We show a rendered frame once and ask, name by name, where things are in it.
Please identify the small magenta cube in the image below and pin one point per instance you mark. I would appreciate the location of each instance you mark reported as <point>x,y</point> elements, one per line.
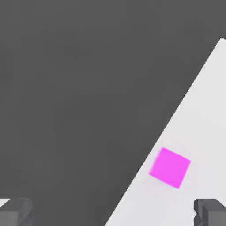
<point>169,167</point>

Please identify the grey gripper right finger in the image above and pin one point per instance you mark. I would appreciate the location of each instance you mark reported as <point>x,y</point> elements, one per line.
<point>211,213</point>

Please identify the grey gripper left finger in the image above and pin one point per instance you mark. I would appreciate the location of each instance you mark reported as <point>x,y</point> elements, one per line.
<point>14,213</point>

